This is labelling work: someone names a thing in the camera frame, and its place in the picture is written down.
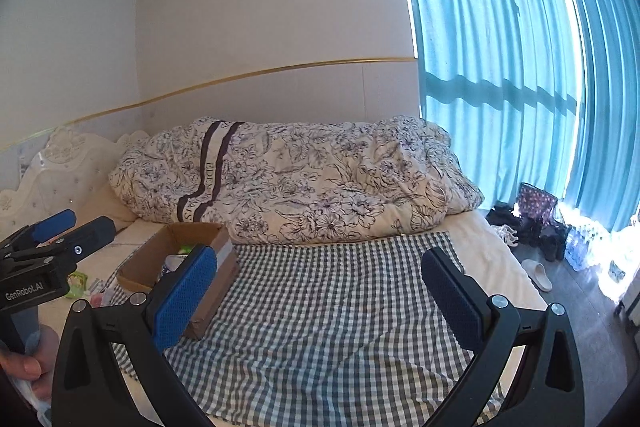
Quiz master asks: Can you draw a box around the floral duvet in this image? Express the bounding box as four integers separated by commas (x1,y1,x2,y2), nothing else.
109,116,484,244

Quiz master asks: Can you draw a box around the green snack packet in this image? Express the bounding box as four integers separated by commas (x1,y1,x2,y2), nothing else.
66,271,88,299

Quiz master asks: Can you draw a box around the teal curtain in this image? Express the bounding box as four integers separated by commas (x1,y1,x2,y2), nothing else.
411,0,639,231

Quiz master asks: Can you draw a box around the white slipper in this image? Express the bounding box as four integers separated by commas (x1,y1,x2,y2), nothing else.
521,259,553,293

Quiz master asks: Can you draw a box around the dotted dark bag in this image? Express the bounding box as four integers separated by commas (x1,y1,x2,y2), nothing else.
515,182,558,225

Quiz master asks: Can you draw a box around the cardboard box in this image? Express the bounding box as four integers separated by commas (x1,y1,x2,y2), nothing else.
117,222,240,349

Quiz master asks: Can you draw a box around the water bottle pack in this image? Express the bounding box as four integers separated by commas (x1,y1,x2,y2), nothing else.
560,204,611,272

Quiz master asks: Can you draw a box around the pile of dark shoes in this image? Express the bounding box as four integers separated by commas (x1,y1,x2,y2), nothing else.
486,202,570,262

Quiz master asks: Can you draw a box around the person's left hand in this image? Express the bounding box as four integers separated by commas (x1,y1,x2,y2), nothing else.
1,325,58,402

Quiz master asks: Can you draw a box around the bed with cream sheet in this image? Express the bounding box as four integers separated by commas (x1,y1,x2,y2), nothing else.
0,206,549,427

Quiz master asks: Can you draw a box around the checkered cloth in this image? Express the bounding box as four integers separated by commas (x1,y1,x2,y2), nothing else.
106,230,507,427

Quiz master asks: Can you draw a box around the white tufted headboard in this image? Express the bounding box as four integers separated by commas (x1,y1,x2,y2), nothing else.
1,128,149,236

